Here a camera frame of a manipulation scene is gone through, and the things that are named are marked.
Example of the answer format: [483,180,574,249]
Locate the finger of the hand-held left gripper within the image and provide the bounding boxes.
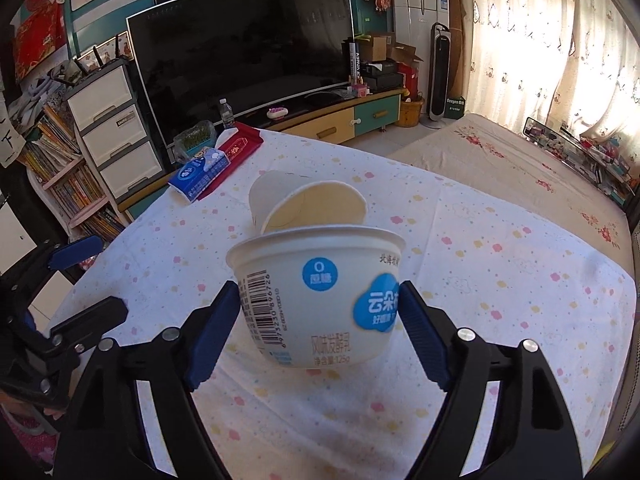
[47,296,129,357]
[30,236,104,274]

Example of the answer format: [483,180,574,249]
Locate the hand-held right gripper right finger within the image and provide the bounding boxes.
[397,280,586,480]

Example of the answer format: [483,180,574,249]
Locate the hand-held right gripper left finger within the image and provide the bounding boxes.
[54,280,242,480]

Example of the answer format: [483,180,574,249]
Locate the white yogurt cup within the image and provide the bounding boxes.
[225,224,407,369]

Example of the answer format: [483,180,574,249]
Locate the white paper cup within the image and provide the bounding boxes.
[248,169,369,236]

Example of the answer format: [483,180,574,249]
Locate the bookshelf with books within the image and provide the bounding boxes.
[15,104,127,242]

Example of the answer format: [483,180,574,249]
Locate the white dotted tablecloth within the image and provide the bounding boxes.
[42,124,639,480]

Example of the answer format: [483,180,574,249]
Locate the white plastic drawer unit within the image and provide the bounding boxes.
[65,57,166,202]

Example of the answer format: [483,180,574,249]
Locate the blue tissue pack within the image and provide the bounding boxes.
[167,147,230,204]

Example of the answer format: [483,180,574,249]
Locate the clear container of greens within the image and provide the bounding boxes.
[172,120,218,164]

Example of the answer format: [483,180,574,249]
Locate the beige floral mat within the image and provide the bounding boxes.
[386,112,637,262]

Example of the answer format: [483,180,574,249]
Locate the black router with antennas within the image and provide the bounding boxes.
[74,31,134,81]

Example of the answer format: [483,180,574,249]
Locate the red flat packet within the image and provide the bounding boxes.
[200,122,264,196]

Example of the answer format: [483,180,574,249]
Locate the photo frames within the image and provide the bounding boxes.
[92,36,133,69]

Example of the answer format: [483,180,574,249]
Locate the wicker basket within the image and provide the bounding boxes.
[397,97,425,129]

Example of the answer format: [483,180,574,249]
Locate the teal and yellow TV cabinet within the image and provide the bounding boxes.
[120,87,409,222]

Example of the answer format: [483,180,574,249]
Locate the glass coffee table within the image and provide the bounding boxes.
[519,115,640,207]

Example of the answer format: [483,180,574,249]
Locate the large curved black television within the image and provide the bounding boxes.
[126,0,356,144]

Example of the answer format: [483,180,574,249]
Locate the black tower fan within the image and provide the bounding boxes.
[428,22,451,122]

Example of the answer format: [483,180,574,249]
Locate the boxes on TV cabinet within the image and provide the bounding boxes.
[342,32,424,97]

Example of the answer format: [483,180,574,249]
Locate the white standing air conditioner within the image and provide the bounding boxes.
[389,0,451,107]

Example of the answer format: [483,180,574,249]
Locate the cream embroidered curtain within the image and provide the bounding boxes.
[446,0,640,147]

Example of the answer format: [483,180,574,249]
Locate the red wall hanging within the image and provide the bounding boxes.
[12,0,69,84]

